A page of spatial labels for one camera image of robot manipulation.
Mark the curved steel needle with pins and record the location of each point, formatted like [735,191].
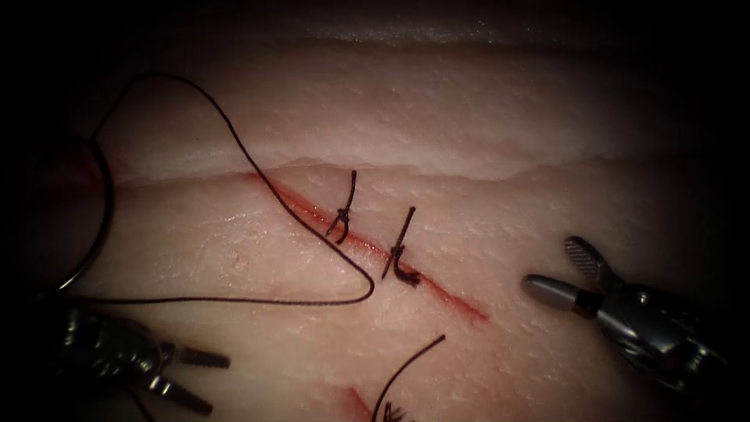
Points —
[111,199]

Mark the left arm needle driver jaw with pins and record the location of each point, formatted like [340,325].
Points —
[178,394]
[202,358]

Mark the tissue pad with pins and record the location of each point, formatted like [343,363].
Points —
[469,117]

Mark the left arm needle driver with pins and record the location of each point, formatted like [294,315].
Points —
[111,351]

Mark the black stitching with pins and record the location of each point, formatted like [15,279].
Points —
[391,415]
[399,252]

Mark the short black thread piece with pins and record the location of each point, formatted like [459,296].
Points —
[404,363]

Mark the right arm needle driver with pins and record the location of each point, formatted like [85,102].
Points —
[662,334]

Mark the right arm needle driver jaw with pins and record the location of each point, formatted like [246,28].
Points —
[556,291]
[586,257]

